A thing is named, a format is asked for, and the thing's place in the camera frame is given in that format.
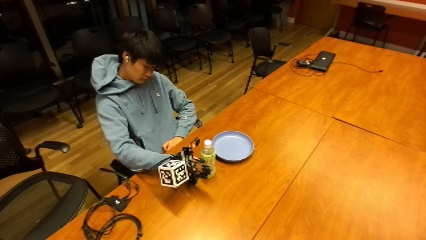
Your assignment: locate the green bottle with white cap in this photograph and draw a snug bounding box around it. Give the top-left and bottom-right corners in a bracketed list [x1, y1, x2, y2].
[199, 138, 217, 180]

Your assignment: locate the white marker cube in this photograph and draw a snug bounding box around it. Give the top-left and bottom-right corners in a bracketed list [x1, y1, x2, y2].
[157, 159, 191, 189]

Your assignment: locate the blue plate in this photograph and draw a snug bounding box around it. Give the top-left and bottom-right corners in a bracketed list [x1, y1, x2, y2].
[210, 130, 255, 163]

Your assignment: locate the grey-blue hoodie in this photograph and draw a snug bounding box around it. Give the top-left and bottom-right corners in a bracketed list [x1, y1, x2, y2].
[89, 54, 199, 173]

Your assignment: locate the the person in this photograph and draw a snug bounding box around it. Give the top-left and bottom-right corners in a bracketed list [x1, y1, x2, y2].
[89, 28, 199, 173]

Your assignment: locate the black mesh office chair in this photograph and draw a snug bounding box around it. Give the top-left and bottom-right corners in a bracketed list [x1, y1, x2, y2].
[0, 171, 105, 240]

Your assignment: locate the black office chair with armrest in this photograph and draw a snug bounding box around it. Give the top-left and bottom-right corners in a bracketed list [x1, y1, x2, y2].
[0, 122, 73, 183]

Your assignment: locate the row of black chairs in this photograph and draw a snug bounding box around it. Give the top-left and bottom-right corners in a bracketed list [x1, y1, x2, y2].
[0, 0, 284, 130]

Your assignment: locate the black armchair with metal legs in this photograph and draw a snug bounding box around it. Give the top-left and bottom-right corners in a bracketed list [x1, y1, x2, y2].
[343, 1, 392, 48]
[242, 26, 295, 95]

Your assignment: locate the black laptop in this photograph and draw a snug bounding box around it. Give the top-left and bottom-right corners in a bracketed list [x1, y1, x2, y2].
[308, 50, 336, 73]

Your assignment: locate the small black cable box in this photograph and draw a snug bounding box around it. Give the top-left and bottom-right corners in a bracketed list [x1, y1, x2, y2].
[105, 195, 133, 212]

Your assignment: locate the coiled black cable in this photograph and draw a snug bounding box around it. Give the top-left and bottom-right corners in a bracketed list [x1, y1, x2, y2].
[81, 197, 145, 240]

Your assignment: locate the black power adapter with cord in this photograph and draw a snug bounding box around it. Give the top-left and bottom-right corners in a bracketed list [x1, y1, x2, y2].
[295, 58, 314, 69]

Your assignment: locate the thin black laptop cable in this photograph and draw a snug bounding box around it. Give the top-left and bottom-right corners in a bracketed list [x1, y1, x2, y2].
[290, 54, 384, 78]

